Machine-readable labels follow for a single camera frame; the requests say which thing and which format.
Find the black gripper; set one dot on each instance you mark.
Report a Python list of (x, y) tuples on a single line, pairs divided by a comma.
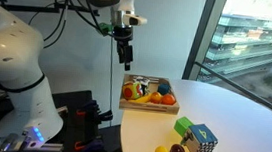
[(123, 36)]

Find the blue number four cube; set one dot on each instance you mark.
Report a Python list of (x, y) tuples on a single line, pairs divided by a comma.
[(199, 138)]

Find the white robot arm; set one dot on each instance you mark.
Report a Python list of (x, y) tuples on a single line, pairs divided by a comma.
[(34, 119)]

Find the white black patterned cube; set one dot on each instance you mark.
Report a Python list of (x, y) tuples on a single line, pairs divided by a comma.
[(143, 81)]

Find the wooden tray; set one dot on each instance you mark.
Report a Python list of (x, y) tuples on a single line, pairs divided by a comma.
[(153, 87)]

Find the yellow banana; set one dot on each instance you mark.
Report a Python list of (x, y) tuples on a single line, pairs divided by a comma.
[(143, 99)]

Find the orange fruit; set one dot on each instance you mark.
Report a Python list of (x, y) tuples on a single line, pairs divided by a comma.
[(156, 97)]

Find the red tomato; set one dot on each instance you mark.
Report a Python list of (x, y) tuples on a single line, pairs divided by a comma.
[(168, 99)]

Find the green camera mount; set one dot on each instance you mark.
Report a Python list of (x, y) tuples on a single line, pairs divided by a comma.
[(105, 29)]

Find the black clamp orange handles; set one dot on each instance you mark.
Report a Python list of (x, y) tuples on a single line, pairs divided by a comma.
[(92, 116)]

